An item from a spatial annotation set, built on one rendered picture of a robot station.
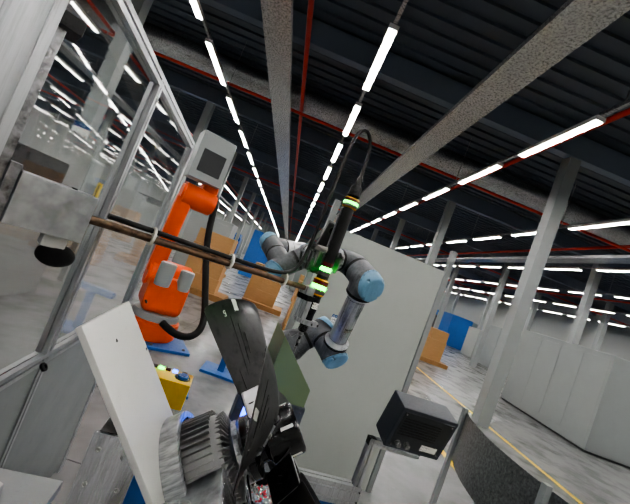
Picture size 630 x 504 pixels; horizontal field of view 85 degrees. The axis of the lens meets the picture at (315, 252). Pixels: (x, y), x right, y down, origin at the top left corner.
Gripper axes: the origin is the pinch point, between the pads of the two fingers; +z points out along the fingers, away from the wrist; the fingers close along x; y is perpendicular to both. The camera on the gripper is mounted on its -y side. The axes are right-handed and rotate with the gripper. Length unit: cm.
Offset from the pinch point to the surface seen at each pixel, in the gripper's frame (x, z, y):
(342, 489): -48, -37, 83
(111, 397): 35, 23, 40
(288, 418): -1.2, 10.5, 40.9
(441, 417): -75, -32, 43
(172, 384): 27, -34, 60
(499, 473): -178, -92, 84
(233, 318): 18.4, -1.1, 25.5
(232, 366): 14.8, 4.8, 35.2
